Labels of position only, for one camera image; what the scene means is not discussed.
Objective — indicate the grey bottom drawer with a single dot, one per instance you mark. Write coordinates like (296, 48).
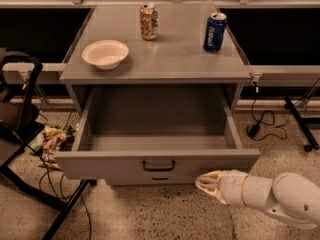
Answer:
(149, 181)

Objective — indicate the patterned beige soda can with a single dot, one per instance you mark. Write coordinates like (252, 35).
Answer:
(148, 21)

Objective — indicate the grey top drawer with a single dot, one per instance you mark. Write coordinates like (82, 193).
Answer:
(123, 125)

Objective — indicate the white paper bowl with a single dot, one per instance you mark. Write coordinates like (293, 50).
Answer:
(105, 54)

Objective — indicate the blue pepsi can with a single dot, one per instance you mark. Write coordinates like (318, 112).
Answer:
(216, 24)

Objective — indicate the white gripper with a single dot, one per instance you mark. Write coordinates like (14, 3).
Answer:
(231, 188)

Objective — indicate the brown chip bag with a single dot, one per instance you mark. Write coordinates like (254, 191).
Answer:
(55, 139)

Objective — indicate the grey drawer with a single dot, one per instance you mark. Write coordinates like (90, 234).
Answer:
(123, 125)
(149, 181)

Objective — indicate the black top drawer handle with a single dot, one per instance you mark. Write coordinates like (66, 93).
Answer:
(158, 167)

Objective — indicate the black stand leg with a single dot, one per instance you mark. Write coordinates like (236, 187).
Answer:
(304, 124)

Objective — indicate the grey drawer cabinet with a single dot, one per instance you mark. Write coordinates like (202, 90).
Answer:
(176, 57)

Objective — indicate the black chair frame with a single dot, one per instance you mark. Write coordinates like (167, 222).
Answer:
(18, 128)

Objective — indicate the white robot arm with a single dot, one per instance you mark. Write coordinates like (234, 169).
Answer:
(289, 198)

